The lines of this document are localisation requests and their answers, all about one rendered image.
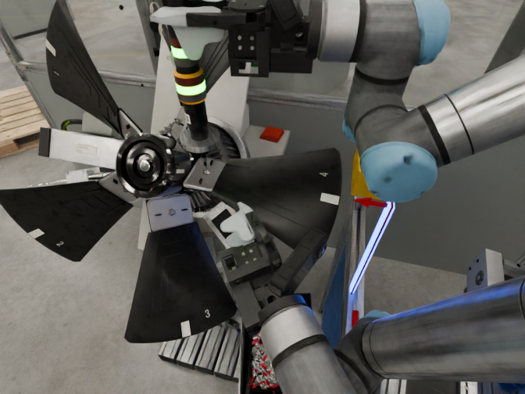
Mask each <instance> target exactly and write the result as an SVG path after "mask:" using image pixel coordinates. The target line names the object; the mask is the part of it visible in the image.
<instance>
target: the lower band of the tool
mask: <svg viewBox="0 0 525 394"><path fill-rule="evenodd" d="M199 68H200V70H199V71H198V72H197V73H193V74H180V73H178V72H177V71H176V70H174V72H173V74H174V76H175V77H179V78H183V79H188V78H194V77H198V76H200V75H201V74H202V73H203V69H202V68H201V67H199ZM206 97H207V96H206ZM206 97H205V98H204V99H203V100H202V101H200V102H193V103H188V102H182V101H181V102H182V103H184V104H188V105H195V104H199V103H201V102H203V101H204V100H205V99H206Z"/></svg>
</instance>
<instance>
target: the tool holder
mask: <svg viewBox="0 0 525 394"><path fill-rule="evenodd" d="M187 127H188V126H187ZM208 129H209V137H208V138H207V139H206V140H203V141H195V140H193V139H191V135H190V131H189V127H188V129H186V130H185V131H183V132H182V133H181V135H180V137H179V140H180V143H181V147H182V148H183V149H185V150H187V151H189V152H194V153H202V152H208V151H211V150H213V149H214V148H215V147H217V146H218V144H219V143H220V133H219V131H218V130H217V129H216V128H214V127H212V126H209V125H208Z"/></svg>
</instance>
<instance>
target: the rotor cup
mask: <svg viewBox="0 0 525 394"><path fill-rule="evenodd" d="M162 136H165V137H168V138H162V137H159V135H158V134H152V133H139V134H134V135H132V136H130V137H129V138H127V139H126V140H125V141H124V142H123V143H122V145H121V146H120V147H119V149H118V152H117V154H116V162H115V168H116V175H117V177H118V179H119V181H120V183H121V185H122V186H123V187H124V188H125V189H126V190H127V191H128V192H129V193H130V194H132V195H135V196H137V197H140V198H143V199H151V198H156V197H161V196H162V197H167V196H172V195H181V194H186V193H188V195H189V196H191V195H193V194H195V193H196V192H197V191H196V190H192V189H187V188H182V186H183V184H184V180H185V179H186V177H187V176H188V175H189V173H190V171H191V169H192V168H193V166H194V165H195V163H196V162H197V160H198V159H199V158H201V156H200V155H198V154H196V153H194V152H189V151H187V150H185V149H183V148H182V147H181V144H180V143H179V142H177V141H176V140H175V138H174V137H173V136H172V134H171V133H166V134H162ZM142 160H147V161H148V162H149V163H150V168H149V170H148V171H146V172H144V171H142V170H141V169H140V167H139V164H140V162H141V161H142ZM177 170H184V173H179V174H176V172H177Z"/></svg>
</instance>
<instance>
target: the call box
mask: <svg viewBox="0 0 525 394"><path fill-rule="evenodd" d="M351 194H352V195H356V196H360V197H365V198H370V197H372V199H378V200H381V199H379V198H377V197H376V196H374V195H373V194H372V193H371V192H370V191H369V189H368V187H367V184H366V180H365V178H364V176H363V173H362V171H361V169H360V166H359V154H358V149H357V147H356V151H355V155H354V159H353V166H352V189H351Z"/></svg>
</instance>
